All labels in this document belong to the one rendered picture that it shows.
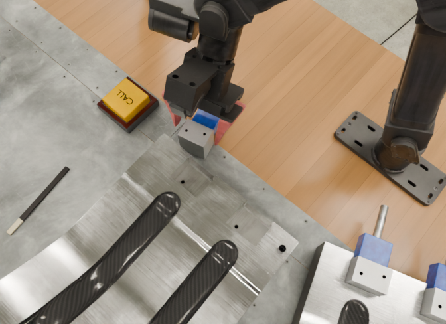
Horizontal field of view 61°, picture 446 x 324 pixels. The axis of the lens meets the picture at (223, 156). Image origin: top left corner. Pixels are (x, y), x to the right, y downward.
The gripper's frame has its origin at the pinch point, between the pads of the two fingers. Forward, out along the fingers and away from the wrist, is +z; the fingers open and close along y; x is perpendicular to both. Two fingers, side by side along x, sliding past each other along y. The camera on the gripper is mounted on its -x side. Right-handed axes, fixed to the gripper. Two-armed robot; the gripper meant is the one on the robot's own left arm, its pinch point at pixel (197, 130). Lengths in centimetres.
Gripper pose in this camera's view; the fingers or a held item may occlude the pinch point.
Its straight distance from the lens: 65.0
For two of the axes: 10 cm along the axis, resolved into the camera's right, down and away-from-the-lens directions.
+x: 3.9, -5.3, 7.5
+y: 8.9, 4.2, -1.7
